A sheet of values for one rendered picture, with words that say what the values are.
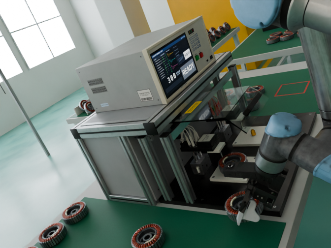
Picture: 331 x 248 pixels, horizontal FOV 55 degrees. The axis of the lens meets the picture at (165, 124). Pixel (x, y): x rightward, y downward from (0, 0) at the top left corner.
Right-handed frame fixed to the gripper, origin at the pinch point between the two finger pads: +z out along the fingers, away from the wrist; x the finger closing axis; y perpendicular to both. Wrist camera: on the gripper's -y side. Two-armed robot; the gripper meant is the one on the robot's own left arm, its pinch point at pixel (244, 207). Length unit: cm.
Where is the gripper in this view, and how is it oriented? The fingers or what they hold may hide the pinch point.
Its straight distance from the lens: 103.1
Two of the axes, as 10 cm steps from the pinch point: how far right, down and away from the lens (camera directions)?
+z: -0.7, 7.8, 6.2
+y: 8.5, 3.7, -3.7
